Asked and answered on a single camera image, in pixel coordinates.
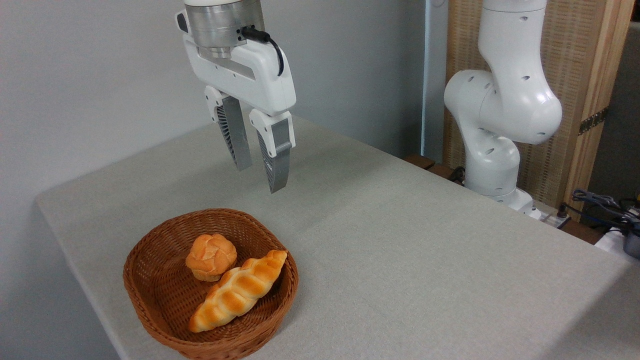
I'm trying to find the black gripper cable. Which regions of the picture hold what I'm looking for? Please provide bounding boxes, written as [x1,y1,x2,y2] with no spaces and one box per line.
[241,26,285,77]

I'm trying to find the long braided bread loaf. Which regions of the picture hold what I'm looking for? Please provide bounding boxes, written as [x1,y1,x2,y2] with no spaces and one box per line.
[188,249,289,334]

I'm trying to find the tangled black and blue cables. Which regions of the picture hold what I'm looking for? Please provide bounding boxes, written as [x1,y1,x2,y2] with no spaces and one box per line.
[571,188,640,236]

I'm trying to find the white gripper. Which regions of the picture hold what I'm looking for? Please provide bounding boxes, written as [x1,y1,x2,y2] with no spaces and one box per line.
[182,34,297,194]

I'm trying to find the metal screen hinge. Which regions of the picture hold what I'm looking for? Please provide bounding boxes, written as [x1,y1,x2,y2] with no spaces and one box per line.
[578,106,610,136]

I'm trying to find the round orange bread roll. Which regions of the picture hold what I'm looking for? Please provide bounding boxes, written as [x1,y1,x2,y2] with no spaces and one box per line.
[185,233,238,282]

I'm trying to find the white connector block with plug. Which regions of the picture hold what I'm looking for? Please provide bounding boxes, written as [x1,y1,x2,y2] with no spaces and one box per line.
[530,201,572,229]

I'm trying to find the brown woven wicker basket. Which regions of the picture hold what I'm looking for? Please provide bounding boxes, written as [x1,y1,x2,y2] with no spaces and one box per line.
[123,208,300,360]

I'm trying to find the grey tablecloth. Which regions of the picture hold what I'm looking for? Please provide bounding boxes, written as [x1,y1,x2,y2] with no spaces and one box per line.
[35,114,640,360]

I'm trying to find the white vertical wall conduit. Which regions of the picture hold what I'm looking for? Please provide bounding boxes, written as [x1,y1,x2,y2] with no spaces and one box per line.
[421,0,449,163]

